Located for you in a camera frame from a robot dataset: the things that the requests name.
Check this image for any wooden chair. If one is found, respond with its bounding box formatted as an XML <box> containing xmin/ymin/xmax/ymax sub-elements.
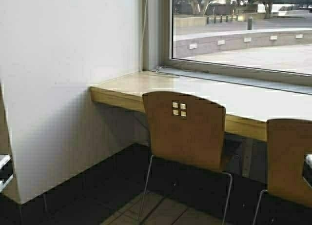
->
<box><xmin>253</xmin><ymin>118</ymin><xmax>312</xmax><ymax>224</ymax></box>
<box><xmin>137</xmin><ymin>91</ymin><xmax>234</xmax><ymax>225</ymax></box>

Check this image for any robot base left corner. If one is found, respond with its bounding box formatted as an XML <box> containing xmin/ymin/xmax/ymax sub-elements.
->
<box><xmin>0</xmin><ymin>154</ymin><xmax>14</xmax><ymax>192</ymax></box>

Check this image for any long wooden window counter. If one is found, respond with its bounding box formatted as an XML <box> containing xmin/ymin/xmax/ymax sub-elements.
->
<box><xmin>89</xmin><ymin>68</ymin><xmax>312</xmax><ymax>143</ymax></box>

